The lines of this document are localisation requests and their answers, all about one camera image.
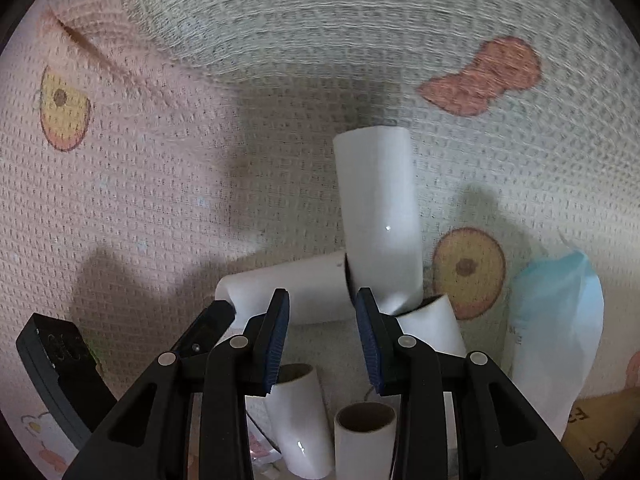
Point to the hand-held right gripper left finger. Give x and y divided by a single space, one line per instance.
277 345

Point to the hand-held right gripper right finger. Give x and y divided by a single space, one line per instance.
367 345

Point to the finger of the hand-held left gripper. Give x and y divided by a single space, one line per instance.
60 365
207 327

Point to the pile of white tubes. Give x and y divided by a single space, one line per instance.
375 200

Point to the brown cardboard box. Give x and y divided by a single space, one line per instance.
595 430

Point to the pink white sachet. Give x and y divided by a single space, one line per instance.
260 452

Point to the pink printed blanket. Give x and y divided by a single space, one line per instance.
125 185

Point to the light blue plastic packet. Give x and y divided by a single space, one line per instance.
550 320

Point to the cream printed pillow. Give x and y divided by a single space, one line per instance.
500 170

